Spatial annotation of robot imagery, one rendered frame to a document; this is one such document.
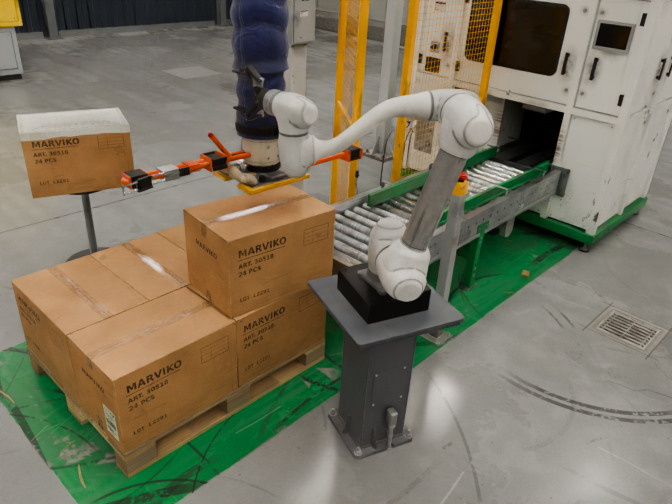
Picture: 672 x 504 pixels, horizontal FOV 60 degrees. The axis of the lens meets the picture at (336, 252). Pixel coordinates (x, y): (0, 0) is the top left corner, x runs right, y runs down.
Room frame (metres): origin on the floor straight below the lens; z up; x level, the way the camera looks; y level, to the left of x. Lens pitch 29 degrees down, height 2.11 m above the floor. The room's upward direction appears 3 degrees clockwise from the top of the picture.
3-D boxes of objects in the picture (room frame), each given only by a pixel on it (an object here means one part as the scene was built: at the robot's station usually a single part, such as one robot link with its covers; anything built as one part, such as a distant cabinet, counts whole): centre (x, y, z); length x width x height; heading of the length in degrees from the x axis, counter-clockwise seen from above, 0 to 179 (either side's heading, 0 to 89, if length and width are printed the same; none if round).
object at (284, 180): (2.47, 0.29, 1.13); 0.34 x 0.10 x 0.05; 135
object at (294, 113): (1.95, 0.16, 1.57); 0.16 x 0.11 x 0.13; 45
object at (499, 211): (3.46, -0.90, 0.50); 2.31 x 0.05 x 0.19; 138
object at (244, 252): (2.54, 0.37, 0.74); 0.60 x 0.40 x 0.40; 132
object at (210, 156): (2.36, 0.54, 1.24); 0.10 x 0.08 x 0.06; 45
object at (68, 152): (3.50, 1.66, 0.82); 0.60 x 0.40 x 0.40; 119
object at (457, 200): (2.91, -0.63, 0.50); 0.07 x 0.07 x 1.00; 48
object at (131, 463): (2.51, 0.80, 0.07); 1.20 x 1.00 x 0.14; 138
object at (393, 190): (4.12, -0.70, 0.60); 1.60 x 0.10 x 0.09; 138
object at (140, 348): (2.51, 0.80, 0.34); 1.20 x 1.00 x 0.40; 138
